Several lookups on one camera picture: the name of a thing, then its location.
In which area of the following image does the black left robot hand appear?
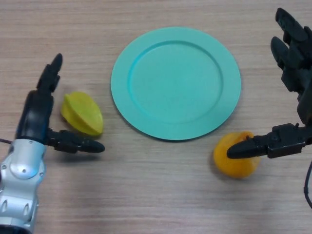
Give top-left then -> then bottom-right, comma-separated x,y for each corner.
16,53 -> 106,154

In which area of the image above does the orange pear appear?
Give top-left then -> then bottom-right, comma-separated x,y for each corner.
213,131 -> 262,180

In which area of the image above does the green round plate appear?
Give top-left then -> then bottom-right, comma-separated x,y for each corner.
111,26 -> 241,141

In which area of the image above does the yellow starfruit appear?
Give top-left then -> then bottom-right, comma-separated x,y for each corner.
60,91 -> 104,137

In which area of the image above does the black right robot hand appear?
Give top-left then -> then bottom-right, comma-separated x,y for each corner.
226,7 -> 312,159

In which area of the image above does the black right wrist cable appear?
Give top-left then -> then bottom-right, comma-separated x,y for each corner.
303,159 -> 312,209

